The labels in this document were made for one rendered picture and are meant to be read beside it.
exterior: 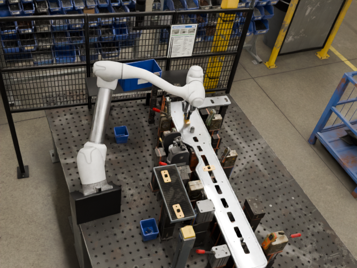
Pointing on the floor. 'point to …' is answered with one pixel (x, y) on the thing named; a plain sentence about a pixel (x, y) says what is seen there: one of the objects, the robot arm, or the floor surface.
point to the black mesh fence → (22, 172)
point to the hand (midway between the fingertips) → (187, 115)
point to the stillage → (339, 131)
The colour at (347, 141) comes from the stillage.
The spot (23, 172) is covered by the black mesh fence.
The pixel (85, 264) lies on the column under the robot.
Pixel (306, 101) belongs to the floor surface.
